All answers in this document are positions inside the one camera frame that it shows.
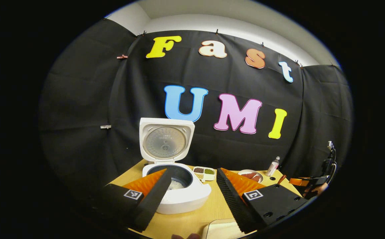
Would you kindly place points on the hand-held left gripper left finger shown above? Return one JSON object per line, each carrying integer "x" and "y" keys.
{"x": 152, "y": 202}

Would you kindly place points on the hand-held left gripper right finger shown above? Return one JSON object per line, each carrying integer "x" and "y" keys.
{"x": 234, "y": 202}

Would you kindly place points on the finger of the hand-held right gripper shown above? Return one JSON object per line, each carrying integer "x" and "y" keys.
{"x": 298, "y": 182}

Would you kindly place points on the brown wooden spoon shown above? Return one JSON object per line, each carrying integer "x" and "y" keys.
{"x": 281, "y": 179}

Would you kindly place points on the white rice grains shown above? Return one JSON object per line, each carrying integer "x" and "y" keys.
{"x": 175, "y": 185}

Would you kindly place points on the plastic container of rice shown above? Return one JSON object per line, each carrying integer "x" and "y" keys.
{"x": 220, "y": 229}

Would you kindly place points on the white rice cooker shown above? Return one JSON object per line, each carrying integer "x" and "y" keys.
{"x": 189, "y": 199}

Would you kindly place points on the small clear bottle pink label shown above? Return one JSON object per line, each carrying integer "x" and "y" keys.
{"x": 272, "y": 167}

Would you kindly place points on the red meat piece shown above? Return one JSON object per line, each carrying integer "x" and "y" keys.
{"x": 256, "y": 178}
{"x": 248, "y": 175}

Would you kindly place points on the white round plate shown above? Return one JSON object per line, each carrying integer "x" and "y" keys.
{"x": 245, "y": 171}

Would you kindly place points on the white divided bean dish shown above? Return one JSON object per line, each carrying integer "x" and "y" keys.
{"x": 209, "y": 171}

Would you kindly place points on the white plastic clip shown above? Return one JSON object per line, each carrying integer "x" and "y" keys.
{"x": 105, "y": 126}

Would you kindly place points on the black backdrop cloth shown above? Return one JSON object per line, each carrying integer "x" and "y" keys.
{"x": 129, "y": 93}

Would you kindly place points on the copper metal clip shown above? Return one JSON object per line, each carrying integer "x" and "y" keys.
{"x": 122, "y": 56}

